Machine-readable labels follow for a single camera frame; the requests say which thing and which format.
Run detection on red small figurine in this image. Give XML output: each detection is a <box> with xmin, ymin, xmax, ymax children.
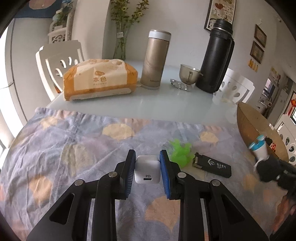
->
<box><xmin>265</xmin><ymin>137</ymin><xmax>276</xmax><ymax>152</ymax></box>

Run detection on white Anker charger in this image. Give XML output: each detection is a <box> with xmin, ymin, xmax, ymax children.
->
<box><xmin>134</xmin><ymin>155</ymin><xmax>161</xmax><ymax>184</ymax></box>

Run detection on white chair right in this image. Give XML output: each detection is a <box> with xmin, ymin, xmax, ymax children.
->
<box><xmin>274</xmin><ymin>114</ymin><xmax>296</xmax><ymax>166</ymax></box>

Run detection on white chair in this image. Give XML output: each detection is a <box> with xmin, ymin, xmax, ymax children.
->
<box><xmin>213</xmin><ymin>68</ymin><xmax>255</xmax><ymax>103</ymax></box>
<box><xmin>36</xmin><ymin>40</ymin><xmax>84</xmax><ymax>100</ymax></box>
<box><xmin>274</xmin><ymin>114</ymin><xmax>296</xmax><ymax>166</ymax></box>

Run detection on amber glass bowl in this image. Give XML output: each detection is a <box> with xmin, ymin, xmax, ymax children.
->
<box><xmin>237</xmin><ymin>102</ymin><xmax>289</xmax><ymax>163</ymax></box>

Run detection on floral tablecloth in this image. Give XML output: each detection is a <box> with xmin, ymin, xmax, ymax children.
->
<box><xmin>0</xmin><ymin>106</ymin><xmax>290</xmax><ymax>241</ymax></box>

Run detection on white chair back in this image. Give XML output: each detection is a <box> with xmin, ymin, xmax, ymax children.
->
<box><xmin>213</xmin><ymin>68</ymin><xmax>255</xmax><ymax>103</ymax></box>

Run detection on yellow hanging ornaments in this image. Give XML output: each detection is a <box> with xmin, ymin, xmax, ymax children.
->
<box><xmin>248</xmin><ymin>59</ymin><xmax>258</xmax><ymax>72</ymax></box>

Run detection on lower small framed picture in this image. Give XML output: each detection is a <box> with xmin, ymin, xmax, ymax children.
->
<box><xmin>250</xmin><ymin>41</ymin><xmax>264</xmax><ymax>64</ymax></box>

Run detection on small framed picture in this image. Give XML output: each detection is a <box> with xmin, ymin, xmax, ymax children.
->
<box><xmin>250</xmin><ymin>41</ymin><xmax>264</xmax><ymax>64</ymax></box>
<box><xmin>254</xmin><ymin>25</ymin><xmax>267</xmax><ymax>48</ymax></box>

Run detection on smoky glass mug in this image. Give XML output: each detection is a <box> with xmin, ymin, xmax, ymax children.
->
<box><xmin>179</xmin><ymin>64</ymin><xmax>203</xmax><ymax>85</ymax></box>

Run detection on pill blister pack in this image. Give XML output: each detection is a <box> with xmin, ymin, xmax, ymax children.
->
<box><xmin>170</xmin><ymin>79</ymin><xmax>193</xmax><ymax>92</ymax></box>

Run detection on upper small framed picture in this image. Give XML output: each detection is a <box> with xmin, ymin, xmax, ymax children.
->
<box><xmin>254</xmin><ymin>25</ymin><xmax>267</xmax><ymax>48</ymax></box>

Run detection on orange tissue pack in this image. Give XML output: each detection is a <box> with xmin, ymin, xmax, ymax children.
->
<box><xmin>63</xmin><ymin>59</ymin><xmax>138</xmax><ymax>101</ymax></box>

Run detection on black thermos flask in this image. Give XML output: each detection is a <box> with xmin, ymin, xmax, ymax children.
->
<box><xmin>195</xmin><ymin>19</ymin><xmax>235</xmax><ymax>93</ymax></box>

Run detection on white chair left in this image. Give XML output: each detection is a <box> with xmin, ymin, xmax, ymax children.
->
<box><xmin>36</xmin><ymin>40</ymin><xmax>84</xmax><ymax>100</ymax></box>

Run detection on gold thermos bottle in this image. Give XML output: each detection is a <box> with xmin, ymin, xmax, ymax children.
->
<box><xmin>140</xmin><ymin>30</ymin><xmax>171</xmax><ymax>89</ymax></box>

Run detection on white carved shelf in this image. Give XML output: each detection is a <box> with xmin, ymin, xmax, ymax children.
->
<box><xmin>48</xmin><ymin>1</ymin><xmax>75</xmax><ymax>44</ymax></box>

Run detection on blue cloth cover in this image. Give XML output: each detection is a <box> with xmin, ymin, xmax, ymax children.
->
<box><xmin>15</xmin><ymin>0</ymin><xmax>73</xmax><ymax>18</ymax></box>

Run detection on glass vase with flowers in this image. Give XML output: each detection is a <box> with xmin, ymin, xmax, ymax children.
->
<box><xmin>110</xmin><ymin>0</ymin><xmax>149</xmax><ymax>60</ymax></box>

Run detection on floral wall painting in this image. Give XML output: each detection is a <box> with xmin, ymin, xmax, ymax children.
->
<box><xmin>204</xmin><ymin>0</ymin><xmax>236</xmax><ymax>31</ymax></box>

